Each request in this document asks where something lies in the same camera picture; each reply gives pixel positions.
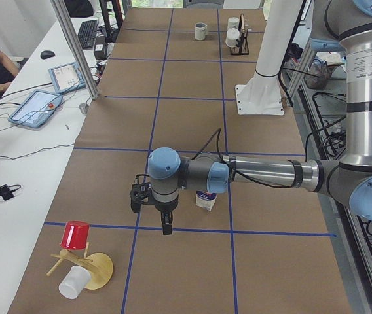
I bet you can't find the black wire mug rack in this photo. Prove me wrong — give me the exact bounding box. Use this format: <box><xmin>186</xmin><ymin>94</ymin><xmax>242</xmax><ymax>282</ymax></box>
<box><xmin>229</xmin><ymin>14</ymin><xmax>250</xmax><ymax>55</ymax></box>

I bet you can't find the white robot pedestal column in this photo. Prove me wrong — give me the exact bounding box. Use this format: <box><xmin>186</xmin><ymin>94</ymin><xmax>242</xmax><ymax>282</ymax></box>
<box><xmin>235</xmin><ymin>0</ymin><xmax>305</xmax><ymax>116</ymax></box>

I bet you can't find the white grey mug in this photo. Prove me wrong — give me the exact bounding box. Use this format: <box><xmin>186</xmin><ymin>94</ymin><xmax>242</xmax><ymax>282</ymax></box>
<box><xmin>195</xmin><ymin>22</ymin><xmax>208</xmax><ymax>41</ymax></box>

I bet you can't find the white cup on tree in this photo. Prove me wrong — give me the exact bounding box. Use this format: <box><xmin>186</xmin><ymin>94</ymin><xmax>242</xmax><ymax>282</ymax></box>
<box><xmin>58</xmin><ymin>265</ymin><xmax>91</xmax><ymax>300</ymax></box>

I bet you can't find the aluminium frame post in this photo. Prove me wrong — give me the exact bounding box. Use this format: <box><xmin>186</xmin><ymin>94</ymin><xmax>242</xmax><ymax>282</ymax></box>
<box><xmin>50</xmin><ymin>0</ymin><xmax>99</xmax><ymax>100</ymax></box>

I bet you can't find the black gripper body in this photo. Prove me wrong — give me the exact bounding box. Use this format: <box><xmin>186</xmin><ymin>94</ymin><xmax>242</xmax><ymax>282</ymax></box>
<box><xmin>155</xmin><ymin>199</ymin><xmax>178</xmax><ymax>223</ymax></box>

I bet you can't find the teach pendant tablet near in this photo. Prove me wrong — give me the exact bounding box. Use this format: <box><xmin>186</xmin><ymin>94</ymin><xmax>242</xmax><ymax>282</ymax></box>
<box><xmin>8</xmin><ymin>90</ymin><xmax>63</xmax><ymax>129</ymax></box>

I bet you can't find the black computer mouse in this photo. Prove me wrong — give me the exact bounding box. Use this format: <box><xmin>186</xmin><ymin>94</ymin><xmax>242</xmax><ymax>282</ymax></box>
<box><xmin>40</xmin><ymin>50</ymin><xmax>55</xmax><ymax>60</ymax></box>

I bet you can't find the small black device with cable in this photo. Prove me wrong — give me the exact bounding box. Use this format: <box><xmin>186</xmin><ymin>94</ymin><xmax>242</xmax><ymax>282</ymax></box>
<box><xmin>0</xmin><ymin>184</ymin><xmax>22</xmax><ymax>201</ymax></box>

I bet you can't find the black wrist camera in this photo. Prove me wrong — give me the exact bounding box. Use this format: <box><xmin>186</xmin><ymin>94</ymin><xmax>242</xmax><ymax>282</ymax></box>
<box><xmin>129</xmin><ymin>173</ymin><xmax>153</xmax><ymax>214</ymax></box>

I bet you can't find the white mug on rack upper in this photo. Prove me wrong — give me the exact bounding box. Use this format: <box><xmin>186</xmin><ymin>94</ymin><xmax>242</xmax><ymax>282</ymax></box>
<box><xmin>227</xmin><ymin>16</ymin><xmax>240</xmax><ymax>30</ymax></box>

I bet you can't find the white mug on rack lower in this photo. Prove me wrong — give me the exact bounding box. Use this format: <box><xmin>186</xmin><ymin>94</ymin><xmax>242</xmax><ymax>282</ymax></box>
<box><xmin>225</xmin><ymin>28</ymin><xmax>240</xmax><ymax>48</ymax></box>

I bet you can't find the teach pendant tablet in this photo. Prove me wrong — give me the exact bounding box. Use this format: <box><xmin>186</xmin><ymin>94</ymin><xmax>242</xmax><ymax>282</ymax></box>
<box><xmin>8</xmin><ymin>90</ymin><xmax>63</xmax><ymax>129</ymax></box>
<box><xmin>48</xmin><ymin>62</ymin><xmax>86</xmax><ymax>94</ymax></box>

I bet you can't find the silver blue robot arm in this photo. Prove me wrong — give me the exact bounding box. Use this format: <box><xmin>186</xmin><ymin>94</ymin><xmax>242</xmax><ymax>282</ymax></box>
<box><xmin>130</xmin><ymin>1</ymin><xmax>372</xmax><ymax>234</ymax></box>

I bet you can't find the black keyboard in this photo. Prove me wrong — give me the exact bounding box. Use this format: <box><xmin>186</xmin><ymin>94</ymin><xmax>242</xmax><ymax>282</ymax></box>
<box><xmin>77</xmin><ymin>20</ymin><xmax>98</xmax><ymax>49</ymax></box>

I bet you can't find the wooden mug tree stand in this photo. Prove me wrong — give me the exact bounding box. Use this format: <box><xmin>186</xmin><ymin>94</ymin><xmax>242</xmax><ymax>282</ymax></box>
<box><xmin>46</xmin><ymin>242</ymin><xmax>114</xmax><ymax>290</ymax></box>

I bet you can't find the red cup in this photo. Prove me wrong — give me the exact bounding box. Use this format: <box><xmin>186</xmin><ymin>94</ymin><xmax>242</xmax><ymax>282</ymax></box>
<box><xmin>60</xmin><ymin>220</ymin><xmax>90</xmax><ymax>250</ymax></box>

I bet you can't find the teach pendant tablet far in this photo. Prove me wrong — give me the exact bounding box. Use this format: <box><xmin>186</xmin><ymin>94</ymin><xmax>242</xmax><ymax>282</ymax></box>
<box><xmin>48</xmin><ymin>62</ymin><xmax>86</xmax><ymax>94</ymax></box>

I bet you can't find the white mug on rack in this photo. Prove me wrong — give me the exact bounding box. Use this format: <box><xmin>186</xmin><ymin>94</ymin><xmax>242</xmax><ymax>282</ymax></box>
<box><xmin>227</xmin><ymin>16</ymin><xmax>240</xmax><ymax>30</ymax></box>
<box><xmin>225</xmin><ymin>28</ymin><xmax>240</xmax><ymax>48</ymax></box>

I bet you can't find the blue white milk carton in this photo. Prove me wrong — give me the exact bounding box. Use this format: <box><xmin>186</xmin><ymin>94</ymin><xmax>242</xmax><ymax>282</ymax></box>
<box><xmin>195</xmin><ymin>191</ymin><xmax>217</xmax><ymax>211</ymax></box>

